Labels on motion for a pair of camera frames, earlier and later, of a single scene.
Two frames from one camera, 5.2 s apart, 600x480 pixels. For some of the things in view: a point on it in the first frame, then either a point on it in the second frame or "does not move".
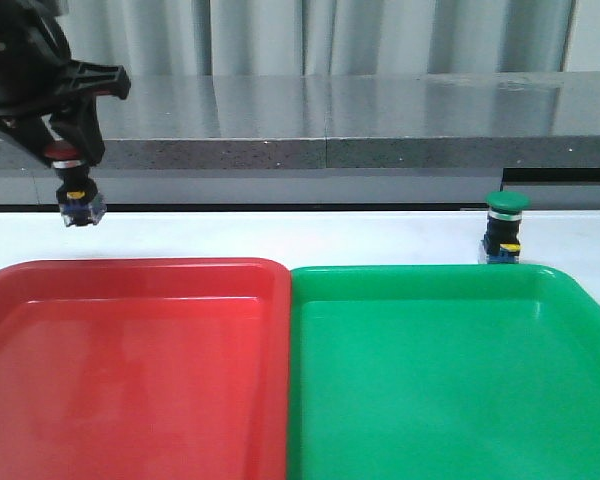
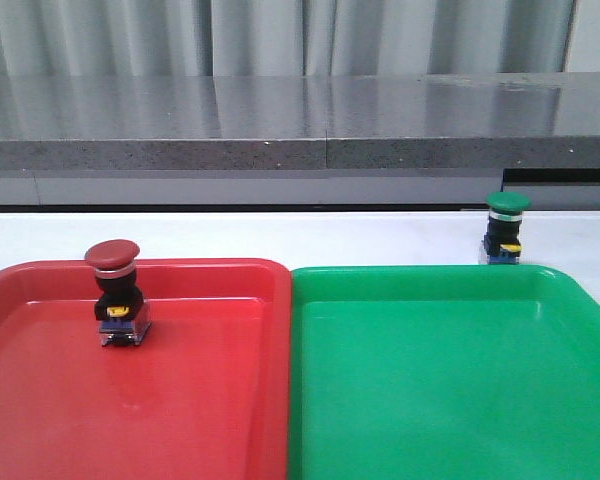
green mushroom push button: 501,235 does not move
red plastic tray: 148,369 does not move
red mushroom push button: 78,197 to 124,317
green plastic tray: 450,372 does not move
